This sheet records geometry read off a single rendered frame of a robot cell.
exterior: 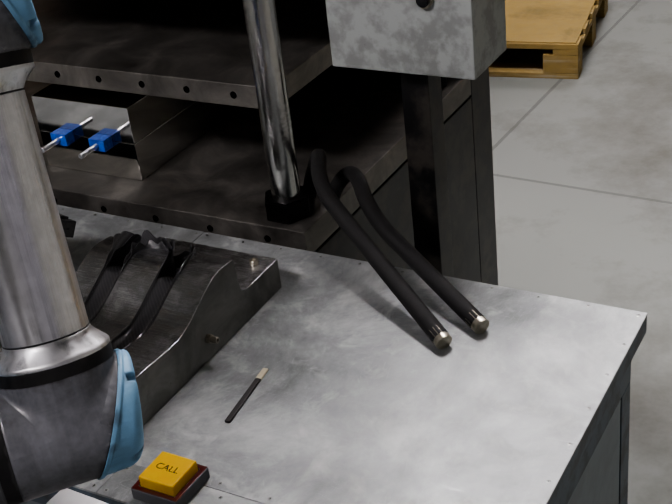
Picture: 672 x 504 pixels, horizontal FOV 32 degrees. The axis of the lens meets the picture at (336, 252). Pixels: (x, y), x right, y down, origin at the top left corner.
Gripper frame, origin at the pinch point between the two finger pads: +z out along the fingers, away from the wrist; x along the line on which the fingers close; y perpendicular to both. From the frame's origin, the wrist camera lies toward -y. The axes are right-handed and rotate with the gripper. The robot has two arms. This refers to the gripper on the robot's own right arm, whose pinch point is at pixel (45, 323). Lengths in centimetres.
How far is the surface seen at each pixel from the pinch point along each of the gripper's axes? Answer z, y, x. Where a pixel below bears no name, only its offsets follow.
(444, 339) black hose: 19, -40, 44
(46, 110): 8, -78, -69
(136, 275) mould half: 8.8, -26.7, -5.7
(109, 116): 8, -78, -51
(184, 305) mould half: 10.4, -23.7, 5.9
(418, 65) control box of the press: -8, -85, 20
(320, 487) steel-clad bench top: 21.0, -3.9, 40.7
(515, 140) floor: 102, -272, -35
